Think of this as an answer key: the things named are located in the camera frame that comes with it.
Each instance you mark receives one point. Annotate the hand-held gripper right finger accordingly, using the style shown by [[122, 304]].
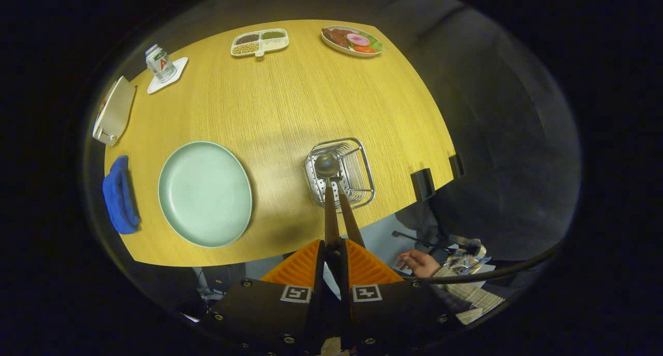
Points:
[[346, 294]]

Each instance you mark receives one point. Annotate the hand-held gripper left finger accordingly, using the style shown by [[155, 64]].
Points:
[[318, 294]]

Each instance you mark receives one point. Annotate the person's patterned sleeve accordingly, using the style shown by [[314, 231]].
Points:
[[474, 296]]

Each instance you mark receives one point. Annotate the black table clamp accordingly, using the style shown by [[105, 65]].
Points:
[[456, 167], [422, 185]]

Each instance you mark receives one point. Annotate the pale green plate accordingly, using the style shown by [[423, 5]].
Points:
[[204, 195]]

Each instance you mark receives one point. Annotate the blue cloth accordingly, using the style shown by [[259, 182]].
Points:
[[120, 200]]

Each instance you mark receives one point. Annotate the plate of meat and vegetables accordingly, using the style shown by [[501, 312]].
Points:
[[352, 40]]

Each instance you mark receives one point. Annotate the divided white dish of beans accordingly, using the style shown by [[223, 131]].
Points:
[[259, 41]]

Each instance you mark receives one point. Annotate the white coaster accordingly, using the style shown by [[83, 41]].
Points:
[[178, 68]]

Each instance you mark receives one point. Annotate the white toaster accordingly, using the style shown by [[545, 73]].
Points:
[[116, 112]]

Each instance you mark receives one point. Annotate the small clear drink bottle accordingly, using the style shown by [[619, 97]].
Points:
[[160, 65]]

